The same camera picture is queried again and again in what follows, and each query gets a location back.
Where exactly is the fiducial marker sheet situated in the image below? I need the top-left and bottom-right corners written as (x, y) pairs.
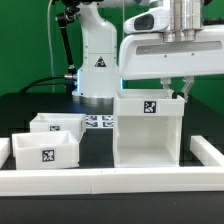
top-left (86, 115), bottom-right (113, 129)

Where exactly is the white drawer cabinet frame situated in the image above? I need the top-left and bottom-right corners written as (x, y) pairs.
top-left (113, 89), bottom-right (185, 168)

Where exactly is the white right barrier rail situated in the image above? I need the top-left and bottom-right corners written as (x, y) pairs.
top-left (190, 135), bottom-right (224, 168)

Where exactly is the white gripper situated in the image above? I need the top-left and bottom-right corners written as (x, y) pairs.
top-left (119, 6), bottom-right (224, 101)

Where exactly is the white front drawer box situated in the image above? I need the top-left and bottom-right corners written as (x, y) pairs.
top-left (12, 131), bottom-right (79, 170)

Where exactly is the black cable with connector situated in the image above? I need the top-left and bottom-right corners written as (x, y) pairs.
top-left (18, 73), bottom-right (78, 94)

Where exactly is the white thin cable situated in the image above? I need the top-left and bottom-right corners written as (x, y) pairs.
top-left (46, 0), bottom-right (56, 94)

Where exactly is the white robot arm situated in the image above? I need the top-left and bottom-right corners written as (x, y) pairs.
top-left (54, 0), bottom-right (224, 102)

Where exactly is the white left barrier rail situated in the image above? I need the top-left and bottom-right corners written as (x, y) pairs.
top-left (0, 138), bottom-right (10, 169)

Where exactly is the white drawer box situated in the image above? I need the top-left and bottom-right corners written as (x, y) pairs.
top-left (12, 131), bottom-right (79, 170)
top-left (30, 113), bottom-right (86, 141)

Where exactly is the white barrier rail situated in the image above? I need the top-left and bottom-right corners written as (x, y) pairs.
top-left (190, 135), bottom-right (224, 168)
top-left (0, 167), bottom-right (224, 196)
top-left (0, 138), bottom-right (10, 169)

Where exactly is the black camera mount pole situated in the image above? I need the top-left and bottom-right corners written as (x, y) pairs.
top-left (56, 6), bottom-right (77, 76)

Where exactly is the white front barrier rail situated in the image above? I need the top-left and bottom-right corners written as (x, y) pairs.
top-left (0, 167), bottom-right (224, 196)

